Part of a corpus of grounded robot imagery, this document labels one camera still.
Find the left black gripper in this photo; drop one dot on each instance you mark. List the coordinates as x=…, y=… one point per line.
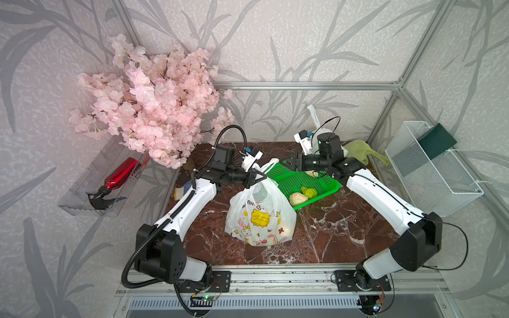
x=250, y=179

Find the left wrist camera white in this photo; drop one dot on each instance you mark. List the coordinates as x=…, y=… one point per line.
x=250, y=156

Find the blue dotted work glove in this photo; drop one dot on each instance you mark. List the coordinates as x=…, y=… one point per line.
x=180, y=191

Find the white wire mesh basket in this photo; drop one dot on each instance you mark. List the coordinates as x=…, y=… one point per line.
x=442, y=185

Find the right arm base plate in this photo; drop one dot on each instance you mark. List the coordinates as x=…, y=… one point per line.
x=352, y=281

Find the white printed plastic bag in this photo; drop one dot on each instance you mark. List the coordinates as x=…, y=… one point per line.
x=318, y=129

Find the light green plastic bag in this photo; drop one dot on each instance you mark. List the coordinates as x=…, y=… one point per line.
x=361, y=151

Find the green plastic basket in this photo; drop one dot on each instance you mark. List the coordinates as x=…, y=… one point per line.
x=290, y=182

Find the green pear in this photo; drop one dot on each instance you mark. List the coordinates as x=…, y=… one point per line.
x=310, y=193

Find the aluminium front rail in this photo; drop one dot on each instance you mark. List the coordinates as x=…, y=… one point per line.
x=300, y=279

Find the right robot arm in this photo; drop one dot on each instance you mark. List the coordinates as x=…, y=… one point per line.
x=419, y=233

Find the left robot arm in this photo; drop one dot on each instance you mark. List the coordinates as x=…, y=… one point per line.
x=159, y=251

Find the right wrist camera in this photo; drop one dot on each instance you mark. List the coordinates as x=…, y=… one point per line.
x=304, y=139

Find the clear acrylic wall shelf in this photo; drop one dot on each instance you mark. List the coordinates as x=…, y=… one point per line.
x=76, y=202

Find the pink cherry blossom tree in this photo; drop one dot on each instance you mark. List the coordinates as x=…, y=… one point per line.
x=158, y=104

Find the beige pear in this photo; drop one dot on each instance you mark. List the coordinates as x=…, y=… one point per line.
x=296, y=199

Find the dark green card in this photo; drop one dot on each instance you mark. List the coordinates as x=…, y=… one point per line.
x=436, y=141

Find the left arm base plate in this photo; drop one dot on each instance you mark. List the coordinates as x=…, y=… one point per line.
x=216, y=281

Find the red spray bottle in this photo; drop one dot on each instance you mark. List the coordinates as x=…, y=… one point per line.
x=114, y=181

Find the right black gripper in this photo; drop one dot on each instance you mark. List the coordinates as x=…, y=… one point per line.
x=299, y=156

